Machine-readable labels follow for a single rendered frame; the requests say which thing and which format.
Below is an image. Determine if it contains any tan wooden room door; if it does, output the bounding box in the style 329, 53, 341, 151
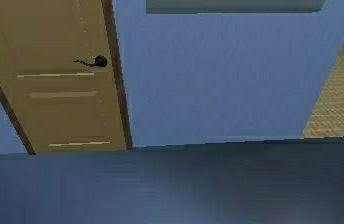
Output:
0, 0, 134, 156

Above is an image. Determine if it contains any black door handle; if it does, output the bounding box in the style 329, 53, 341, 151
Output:
73, 55, 109, 69

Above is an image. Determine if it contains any grey framed wall picture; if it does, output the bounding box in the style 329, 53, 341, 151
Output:
145, 0, 326, 15

